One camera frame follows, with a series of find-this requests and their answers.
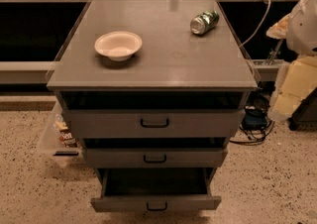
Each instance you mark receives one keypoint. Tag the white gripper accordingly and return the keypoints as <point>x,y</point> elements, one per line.
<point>303,30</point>

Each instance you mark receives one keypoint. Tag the grey bottom drawer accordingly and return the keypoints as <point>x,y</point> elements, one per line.
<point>155,190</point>

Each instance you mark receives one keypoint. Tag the grey drawer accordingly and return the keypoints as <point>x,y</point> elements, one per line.
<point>153,114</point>
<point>155,190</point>
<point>154,152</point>

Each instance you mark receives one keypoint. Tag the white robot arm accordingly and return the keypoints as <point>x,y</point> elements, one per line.
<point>301,35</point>

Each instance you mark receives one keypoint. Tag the grey drawer cabinet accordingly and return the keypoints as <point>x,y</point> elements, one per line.
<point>171,59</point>

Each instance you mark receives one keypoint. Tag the grey top drawer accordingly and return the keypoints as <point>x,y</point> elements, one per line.
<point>153,114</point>

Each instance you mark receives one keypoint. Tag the grey middle drawer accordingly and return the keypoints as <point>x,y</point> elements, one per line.
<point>154,152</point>

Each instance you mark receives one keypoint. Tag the metal diagonal pole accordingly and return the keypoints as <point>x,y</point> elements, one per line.
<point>272,54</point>

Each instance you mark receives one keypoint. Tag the green soda can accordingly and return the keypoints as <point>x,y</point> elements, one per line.
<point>204,22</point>

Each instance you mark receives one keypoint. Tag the dark cabinet at right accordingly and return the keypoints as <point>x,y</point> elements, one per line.
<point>306,113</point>

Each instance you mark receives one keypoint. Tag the snack package in bin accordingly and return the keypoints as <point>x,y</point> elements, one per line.
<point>65,135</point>

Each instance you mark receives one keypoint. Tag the clear plastic storage bin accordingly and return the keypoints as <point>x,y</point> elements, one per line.
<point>50,146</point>

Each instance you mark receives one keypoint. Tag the blue box with cables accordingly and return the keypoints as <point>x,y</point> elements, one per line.
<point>256,126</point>

